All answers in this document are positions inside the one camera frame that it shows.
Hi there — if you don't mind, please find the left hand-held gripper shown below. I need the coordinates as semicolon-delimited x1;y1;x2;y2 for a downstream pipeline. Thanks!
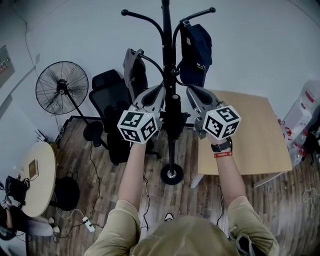
116;84;167;145

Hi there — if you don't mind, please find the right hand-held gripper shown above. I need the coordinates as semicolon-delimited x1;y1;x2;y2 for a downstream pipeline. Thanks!
185;84;243;146

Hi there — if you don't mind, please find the black umbrella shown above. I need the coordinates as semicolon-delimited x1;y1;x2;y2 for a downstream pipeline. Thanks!
158;94;192;141

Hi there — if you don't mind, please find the black metal coat rack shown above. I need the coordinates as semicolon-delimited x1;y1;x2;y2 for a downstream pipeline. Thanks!
120;0;216;186

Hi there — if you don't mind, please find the person's left forearm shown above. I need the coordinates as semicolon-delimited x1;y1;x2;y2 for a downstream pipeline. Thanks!
116;141;149;210

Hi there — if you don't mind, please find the person's right forearm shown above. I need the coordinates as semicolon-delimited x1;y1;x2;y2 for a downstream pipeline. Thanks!
210;136;248;205

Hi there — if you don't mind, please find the black wrist watch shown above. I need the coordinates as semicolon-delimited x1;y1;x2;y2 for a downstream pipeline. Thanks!
210;137;234;153

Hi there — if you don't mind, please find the red wristband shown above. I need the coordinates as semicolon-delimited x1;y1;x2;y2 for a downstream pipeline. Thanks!
213;151;234;159

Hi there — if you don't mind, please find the square wooden table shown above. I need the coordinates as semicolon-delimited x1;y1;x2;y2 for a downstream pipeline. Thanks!
190;89;294;189

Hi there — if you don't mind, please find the black office chair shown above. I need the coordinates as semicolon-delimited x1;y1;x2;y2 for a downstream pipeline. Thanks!
88;69;162;166

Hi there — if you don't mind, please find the grey hanging bag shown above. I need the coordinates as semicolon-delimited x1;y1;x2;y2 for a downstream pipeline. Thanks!
122;48;149;101

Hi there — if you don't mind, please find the navy hanging bag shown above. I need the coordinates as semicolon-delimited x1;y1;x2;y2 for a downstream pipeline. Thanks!
178;19;214;88

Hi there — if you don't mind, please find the stack of white boxes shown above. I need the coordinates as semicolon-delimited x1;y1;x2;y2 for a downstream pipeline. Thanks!
281;79;320;167

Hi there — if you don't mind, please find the black standing fan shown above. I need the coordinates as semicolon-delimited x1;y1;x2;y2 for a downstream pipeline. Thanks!
35;60;109;149

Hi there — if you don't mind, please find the black round floor bag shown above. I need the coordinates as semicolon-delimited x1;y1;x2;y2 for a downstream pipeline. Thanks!
52;171;81;212

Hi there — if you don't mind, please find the white power strip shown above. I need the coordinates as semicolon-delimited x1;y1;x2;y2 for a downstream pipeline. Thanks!
81;216;96;233

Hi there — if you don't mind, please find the brown book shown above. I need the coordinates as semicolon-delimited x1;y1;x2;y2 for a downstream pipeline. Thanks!
28;159;40;182

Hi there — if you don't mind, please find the round wooden table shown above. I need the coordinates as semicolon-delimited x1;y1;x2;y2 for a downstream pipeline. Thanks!
20;141;57;218

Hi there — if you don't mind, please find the person's khaki shirt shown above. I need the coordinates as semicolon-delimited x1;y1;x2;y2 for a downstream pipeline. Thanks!
83;195;280;256

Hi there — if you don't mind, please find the black equipment bag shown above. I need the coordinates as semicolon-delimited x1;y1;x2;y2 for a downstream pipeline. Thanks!
4;175;30;206

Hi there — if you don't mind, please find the white rounded seat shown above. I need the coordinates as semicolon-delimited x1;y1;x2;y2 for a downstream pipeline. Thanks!
24;215;54;237

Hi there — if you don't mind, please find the black floor cable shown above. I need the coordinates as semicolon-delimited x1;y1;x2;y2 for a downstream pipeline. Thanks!
88;143;106;230
216;184;226;226
139;174;152;231

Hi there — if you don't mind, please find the black stand with cables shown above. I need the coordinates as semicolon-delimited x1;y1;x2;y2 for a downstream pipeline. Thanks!
301;123;320;166

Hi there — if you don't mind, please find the white floor cable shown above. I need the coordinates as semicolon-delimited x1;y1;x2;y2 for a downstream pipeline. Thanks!
301;188;320;219

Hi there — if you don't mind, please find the grey harness strap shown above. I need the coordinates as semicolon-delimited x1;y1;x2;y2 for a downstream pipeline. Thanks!
228;224;255;256

